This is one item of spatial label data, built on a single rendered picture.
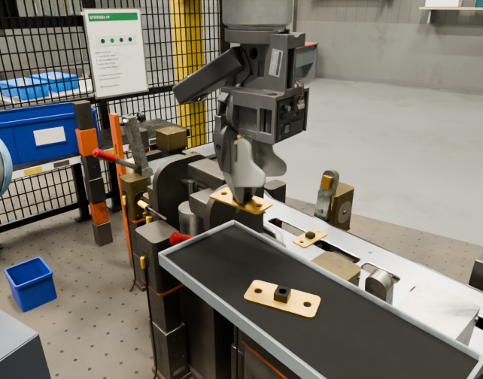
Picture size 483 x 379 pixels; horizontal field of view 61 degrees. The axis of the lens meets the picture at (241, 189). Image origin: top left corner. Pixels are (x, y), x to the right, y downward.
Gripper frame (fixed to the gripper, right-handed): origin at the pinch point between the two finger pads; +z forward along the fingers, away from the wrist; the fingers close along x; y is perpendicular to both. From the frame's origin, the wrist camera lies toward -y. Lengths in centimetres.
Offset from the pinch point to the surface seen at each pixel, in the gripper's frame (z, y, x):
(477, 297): 24.7, 27.7, 32.5
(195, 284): 8.7, 1.2, -10.5
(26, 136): 14, -92, 13
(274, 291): 7.7, 10.1, -6.5
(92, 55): -5, -105, 47
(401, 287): 24.8, 16.2, 26.8
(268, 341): 8.7, 13.4, -12.4
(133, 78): 5, -103, 62
